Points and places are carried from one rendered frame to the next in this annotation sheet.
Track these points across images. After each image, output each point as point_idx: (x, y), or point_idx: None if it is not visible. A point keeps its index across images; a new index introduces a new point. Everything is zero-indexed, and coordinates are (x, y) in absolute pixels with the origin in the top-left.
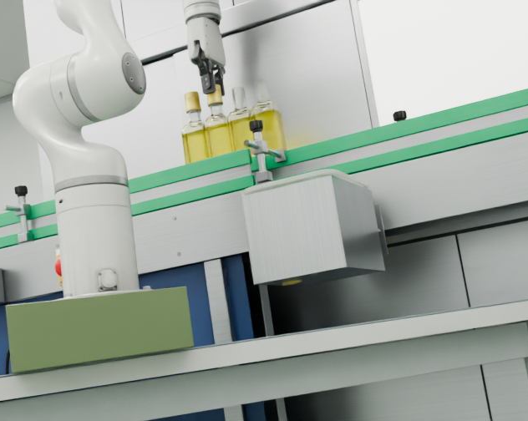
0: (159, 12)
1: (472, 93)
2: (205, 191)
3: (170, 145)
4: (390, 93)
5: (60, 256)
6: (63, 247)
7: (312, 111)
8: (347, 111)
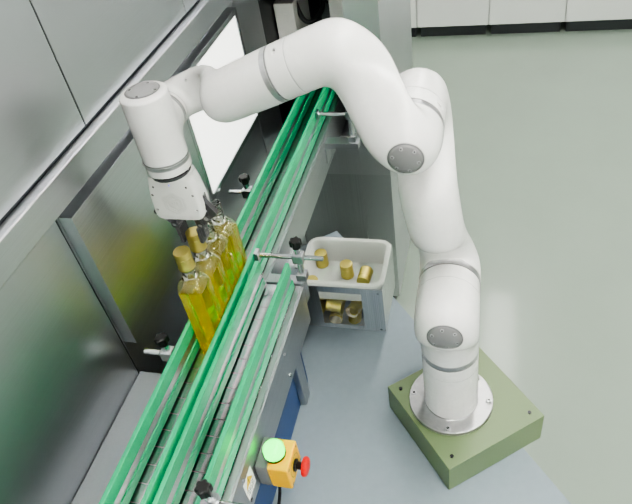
0: (8, 168)
1: (235, 140)
2: (281, 317)
3: (88, 325)
4: (210, 161)
5: (469, 395)
6: (474, 387)
7: None
8: None
